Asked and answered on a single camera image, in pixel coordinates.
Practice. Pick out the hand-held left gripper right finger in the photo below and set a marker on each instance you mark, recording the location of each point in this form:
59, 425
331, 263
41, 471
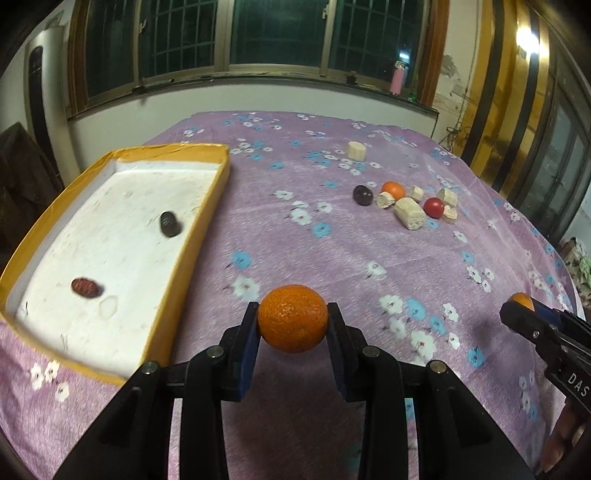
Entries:
335, 362

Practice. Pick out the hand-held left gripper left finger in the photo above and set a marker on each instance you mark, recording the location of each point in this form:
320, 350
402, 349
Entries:
248, 353

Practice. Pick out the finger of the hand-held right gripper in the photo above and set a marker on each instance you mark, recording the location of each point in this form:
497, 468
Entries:
549, 313
519, 321

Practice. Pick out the small orange mandarin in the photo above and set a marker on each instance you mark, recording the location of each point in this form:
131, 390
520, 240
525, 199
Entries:
522, 300
393, 189

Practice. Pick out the large orange mandarin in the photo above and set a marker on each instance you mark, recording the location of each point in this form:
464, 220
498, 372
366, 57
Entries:
292, 319

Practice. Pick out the red cherry tomato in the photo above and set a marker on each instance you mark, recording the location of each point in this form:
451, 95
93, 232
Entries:
434, 207

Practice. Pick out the cream cylindrical food piece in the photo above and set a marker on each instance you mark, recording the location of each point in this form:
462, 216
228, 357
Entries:
356, 150
450, 215
410, 213
447, 196
384, 200
417, 193

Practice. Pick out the dark purple plum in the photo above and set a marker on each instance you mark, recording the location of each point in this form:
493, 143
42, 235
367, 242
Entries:
362, 194

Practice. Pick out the red date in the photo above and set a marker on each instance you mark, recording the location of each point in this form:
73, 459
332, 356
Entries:
85, 287

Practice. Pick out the yellow cardboard box white inside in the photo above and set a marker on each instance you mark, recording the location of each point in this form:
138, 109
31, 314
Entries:
115, 207

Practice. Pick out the person's right hand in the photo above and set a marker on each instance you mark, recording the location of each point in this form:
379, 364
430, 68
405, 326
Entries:
561, 438

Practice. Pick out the purple floral blanket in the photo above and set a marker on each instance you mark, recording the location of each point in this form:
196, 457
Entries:
323, 258

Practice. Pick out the glass door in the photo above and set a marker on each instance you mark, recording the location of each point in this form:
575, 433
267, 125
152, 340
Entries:
561, 152

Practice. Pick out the gold and black striped panel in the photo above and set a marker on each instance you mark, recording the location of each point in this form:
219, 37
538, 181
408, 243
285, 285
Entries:
498, 92

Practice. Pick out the pink bottle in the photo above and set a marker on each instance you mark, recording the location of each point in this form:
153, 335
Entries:
398, 77

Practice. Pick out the small dark jar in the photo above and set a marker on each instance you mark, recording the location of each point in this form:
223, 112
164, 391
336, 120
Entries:
352, 78

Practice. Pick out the dark cloth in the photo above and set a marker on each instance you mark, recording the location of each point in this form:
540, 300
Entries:
23, 170

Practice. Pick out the white standing air conditioner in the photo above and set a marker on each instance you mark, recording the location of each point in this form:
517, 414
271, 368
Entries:
46, 92

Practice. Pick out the barred window wooden frame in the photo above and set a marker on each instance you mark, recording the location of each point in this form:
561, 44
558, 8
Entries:
258, 37

